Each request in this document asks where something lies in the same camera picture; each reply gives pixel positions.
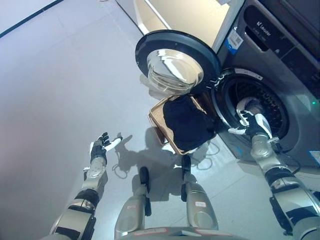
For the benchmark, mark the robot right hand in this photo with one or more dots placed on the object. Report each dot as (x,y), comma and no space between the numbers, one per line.
(258,125)

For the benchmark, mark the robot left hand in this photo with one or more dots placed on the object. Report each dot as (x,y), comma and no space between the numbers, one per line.
(100,147)

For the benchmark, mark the white garment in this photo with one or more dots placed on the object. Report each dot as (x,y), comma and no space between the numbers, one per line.
(246,102)

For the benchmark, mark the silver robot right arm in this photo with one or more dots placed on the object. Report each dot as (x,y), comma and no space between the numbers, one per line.
(287,190)

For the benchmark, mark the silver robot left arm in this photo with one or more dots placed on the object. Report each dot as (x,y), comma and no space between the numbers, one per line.
(82,200)

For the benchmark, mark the grey front-load washing machine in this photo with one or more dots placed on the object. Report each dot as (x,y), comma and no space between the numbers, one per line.
(295,82)

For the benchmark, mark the woven wicker laundry basket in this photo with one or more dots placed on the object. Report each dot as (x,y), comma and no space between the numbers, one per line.
(157,117)

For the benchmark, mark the round washing machine door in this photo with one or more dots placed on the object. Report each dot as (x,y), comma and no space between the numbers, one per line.
(175,50)

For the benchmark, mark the silver robot left leg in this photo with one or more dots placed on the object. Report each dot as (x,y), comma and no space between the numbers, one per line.
(132,210)

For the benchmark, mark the silver robot leg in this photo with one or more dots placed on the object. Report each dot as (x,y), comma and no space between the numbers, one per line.
(198,202)
(132,210)

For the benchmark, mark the black garment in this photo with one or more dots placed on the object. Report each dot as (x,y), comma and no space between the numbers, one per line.
(187,122)

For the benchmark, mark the silver robot right leg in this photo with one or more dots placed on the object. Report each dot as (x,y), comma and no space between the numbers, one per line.
(198,202)

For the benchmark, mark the silver robot torso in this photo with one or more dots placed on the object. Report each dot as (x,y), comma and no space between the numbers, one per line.
(175,233)

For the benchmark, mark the white counter cabinet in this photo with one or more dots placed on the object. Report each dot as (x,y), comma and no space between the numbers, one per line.
(180,15)

